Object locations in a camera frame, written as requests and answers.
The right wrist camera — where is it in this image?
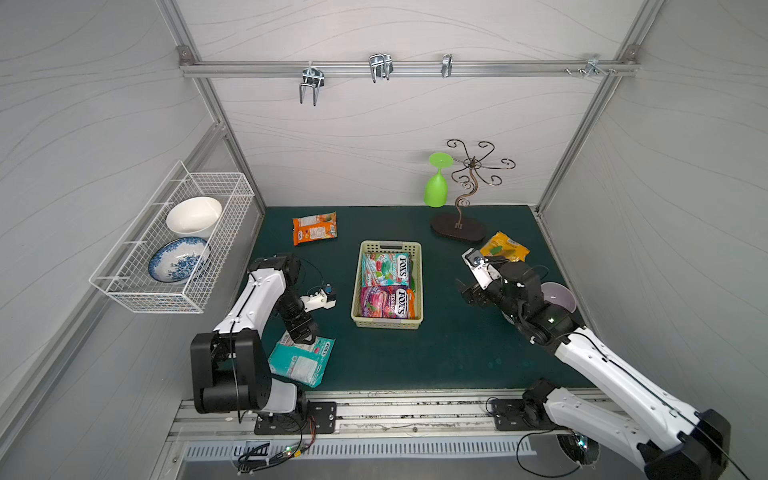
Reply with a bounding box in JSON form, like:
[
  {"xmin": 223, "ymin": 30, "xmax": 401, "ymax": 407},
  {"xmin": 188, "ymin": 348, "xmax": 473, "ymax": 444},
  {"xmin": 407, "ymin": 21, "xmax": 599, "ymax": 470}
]
[{"xmin": 462, "ymin": 248, "xmax": 501, "ymax": 290}]

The orange Fox's candy bag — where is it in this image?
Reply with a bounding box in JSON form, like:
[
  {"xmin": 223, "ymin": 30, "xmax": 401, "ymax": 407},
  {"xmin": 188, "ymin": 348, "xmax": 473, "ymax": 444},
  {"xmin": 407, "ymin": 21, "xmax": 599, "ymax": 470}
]
[{"xmin": 292, "ymin": 212, "xmax": 338, "ymax": 246}]

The purple Fox's berries candy bag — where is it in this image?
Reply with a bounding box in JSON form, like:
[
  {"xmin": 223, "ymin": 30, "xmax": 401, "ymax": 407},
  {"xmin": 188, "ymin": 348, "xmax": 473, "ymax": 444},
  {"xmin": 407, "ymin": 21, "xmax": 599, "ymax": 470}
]
[{"xmin": 360, "ymin": 285, "xmax": 416, "ymax": 320}]

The lilac bowl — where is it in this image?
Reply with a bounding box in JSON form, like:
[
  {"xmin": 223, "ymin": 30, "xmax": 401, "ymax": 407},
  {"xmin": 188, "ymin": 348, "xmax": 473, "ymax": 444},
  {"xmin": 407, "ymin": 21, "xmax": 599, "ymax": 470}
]
[{"xmin": 541, "ymin": 282, "xmax": 578, "ymax": 313}]

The teal candy bag back side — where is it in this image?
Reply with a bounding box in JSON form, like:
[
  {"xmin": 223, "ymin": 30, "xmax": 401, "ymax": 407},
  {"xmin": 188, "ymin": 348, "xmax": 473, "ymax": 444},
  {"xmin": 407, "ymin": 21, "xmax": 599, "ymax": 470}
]
[{"xmin": 268, "ymin": 332, "xmax": 335, "ymax": 388}]

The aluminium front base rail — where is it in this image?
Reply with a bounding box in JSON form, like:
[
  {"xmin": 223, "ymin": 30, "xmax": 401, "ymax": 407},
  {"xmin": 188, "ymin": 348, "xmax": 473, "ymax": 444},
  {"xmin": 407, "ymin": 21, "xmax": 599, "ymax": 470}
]
[{"xmin": 167, "ymin": 389, "xmax": 524, "ymax": 441}]

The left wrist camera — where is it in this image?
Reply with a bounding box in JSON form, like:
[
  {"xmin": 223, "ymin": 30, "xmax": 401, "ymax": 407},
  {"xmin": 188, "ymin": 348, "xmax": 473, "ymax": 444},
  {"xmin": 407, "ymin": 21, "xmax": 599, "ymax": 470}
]
[{"xmin": 300, "ymin": 284, "xmax": 337, "ymax": 312}]

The metal double hook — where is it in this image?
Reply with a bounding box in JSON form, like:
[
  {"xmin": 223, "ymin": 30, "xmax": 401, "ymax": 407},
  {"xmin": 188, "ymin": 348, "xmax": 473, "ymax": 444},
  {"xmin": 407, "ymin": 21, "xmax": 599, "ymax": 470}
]
[{"xmin": 299, "ymin": 66, "xmax": 325, "ymax": 106}]

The teal Fox's mint candy bag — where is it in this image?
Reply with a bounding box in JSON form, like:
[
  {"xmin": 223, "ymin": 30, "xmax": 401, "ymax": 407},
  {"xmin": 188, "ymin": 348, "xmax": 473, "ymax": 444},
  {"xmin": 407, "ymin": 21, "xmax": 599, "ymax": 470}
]
[{"xmin": 361, "ymin": 252, "xmax": 412, "ymax": 287}]

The dark bronze cup tree stand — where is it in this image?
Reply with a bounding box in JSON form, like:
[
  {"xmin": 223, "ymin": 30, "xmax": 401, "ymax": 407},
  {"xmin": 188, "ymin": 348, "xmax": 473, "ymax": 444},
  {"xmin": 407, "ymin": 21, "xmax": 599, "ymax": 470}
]
[{"xmin": 430, "ymin": 138, "xmax": 517, "ymax": 243}]

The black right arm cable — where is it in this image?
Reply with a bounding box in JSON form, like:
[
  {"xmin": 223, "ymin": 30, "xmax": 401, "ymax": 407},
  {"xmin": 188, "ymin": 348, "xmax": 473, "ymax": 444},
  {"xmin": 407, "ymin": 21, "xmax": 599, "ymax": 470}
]
[{"xmin": 515, "ymin": 428, "xmax": 583, "ymax": 479}]

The yellow mango candy bag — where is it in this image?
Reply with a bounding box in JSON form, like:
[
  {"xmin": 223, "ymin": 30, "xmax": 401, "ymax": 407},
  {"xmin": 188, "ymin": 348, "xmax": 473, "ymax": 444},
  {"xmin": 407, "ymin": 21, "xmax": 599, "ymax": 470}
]
[{"xmin": 480, "ymin": 232, "xmax": 530, "ymax": 262}]

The pale green plastic basket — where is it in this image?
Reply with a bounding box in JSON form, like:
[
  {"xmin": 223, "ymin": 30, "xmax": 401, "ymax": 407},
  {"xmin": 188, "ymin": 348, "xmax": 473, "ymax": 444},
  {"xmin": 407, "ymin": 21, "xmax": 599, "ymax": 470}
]
[{"xmin": 351, "ymin": 240, "xmax": 424, "ymax": 330}]

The aluminium top rail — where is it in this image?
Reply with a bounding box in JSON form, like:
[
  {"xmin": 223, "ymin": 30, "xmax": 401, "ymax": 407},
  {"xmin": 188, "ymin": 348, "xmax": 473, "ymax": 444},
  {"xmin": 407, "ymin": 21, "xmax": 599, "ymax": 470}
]
[{"xmin": 180, "ymin": 58, "xmax": 641, "ymax": 80}]

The metal hook centre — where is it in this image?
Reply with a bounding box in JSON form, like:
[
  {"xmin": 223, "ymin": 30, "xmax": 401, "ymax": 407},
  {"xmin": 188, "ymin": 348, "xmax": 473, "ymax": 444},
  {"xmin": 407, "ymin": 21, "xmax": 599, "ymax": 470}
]
[{"xmin": 368, "ymin": 53, "xmax": 394, "ymax": 83}]

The green plastic wine glass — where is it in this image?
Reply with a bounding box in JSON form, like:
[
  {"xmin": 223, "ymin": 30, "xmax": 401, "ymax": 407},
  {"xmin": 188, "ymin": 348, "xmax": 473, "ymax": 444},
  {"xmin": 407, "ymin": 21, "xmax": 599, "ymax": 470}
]
[{"xmin": 424, "ymin": 152, "xmax": 453, "ymax": 208}]

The white wire wall basket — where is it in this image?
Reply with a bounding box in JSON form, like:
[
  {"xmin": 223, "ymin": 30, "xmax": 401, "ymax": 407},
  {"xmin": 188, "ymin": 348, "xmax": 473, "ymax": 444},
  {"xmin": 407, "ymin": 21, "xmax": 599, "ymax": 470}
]
[{"xmin": 89, "ymin": 162, "xmax": 254, "ymax": 314}]

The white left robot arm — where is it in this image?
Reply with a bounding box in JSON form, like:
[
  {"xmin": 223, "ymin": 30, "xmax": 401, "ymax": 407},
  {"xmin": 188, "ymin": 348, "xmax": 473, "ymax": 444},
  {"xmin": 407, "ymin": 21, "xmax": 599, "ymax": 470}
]
[{"xmin": 190, "ymin": 254, "xmax": 318, "ymax": 421}]

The blue patterned plate bowl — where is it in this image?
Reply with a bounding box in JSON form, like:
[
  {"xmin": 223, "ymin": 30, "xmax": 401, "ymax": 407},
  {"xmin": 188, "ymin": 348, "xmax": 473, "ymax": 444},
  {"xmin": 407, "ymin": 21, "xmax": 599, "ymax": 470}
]
[{"xmin": 148, "ymin": 237, "xmax": 210, "ymax": 284}]

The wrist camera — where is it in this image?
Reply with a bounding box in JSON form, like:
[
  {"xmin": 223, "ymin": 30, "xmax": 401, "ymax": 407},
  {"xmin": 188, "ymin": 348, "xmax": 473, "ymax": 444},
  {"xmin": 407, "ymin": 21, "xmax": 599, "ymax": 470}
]
[
  {"xmin": 462, "ymin": 248, "xmax": 501, "ymax": 290},
  {"xmin": 300, "ymin": 284, "xmax": 337, "ymax": 312}
]

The white bowl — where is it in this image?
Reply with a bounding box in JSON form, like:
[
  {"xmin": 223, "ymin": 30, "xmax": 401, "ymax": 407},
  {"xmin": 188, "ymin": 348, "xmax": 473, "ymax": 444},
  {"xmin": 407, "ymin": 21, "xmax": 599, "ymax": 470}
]
[{"xmin": 166, "ymin": 196, "xmax": 223, "ymax": 239}]

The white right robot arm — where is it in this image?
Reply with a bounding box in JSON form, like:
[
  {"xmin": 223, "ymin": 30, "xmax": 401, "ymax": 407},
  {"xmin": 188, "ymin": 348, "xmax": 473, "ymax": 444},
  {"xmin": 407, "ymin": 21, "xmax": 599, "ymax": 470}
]
[{"xmin": 461, "ymin": 249, "xmax": 733, "ymax": 479}]

